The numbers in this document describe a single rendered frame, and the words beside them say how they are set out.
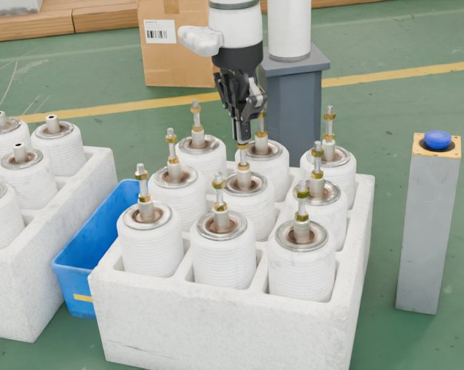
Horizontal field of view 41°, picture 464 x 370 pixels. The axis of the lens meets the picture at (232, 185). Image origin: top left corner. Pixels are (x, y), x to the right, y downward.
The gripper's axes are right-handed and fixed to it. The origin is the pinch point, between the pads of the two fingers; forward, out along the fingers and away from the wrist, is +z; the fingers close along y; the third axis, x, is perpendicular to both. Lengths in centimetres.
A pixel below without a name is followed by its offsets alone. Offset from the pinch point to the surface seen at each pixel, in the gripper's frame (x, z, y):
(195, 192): 7.0, 11.1, 4.0
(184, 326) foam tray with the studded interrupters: 17.0, 23.6, -10.7
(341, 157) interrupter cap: -18.0, 9.8, -1.5
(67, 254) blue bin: 27.4, 24.2, 17.6
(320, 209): -6.2, 10.3, -12.2
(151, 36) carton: -26, 18, 108
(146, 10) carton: -25, 10, 109
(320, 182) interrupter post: -8.1, 7.5, -9.5
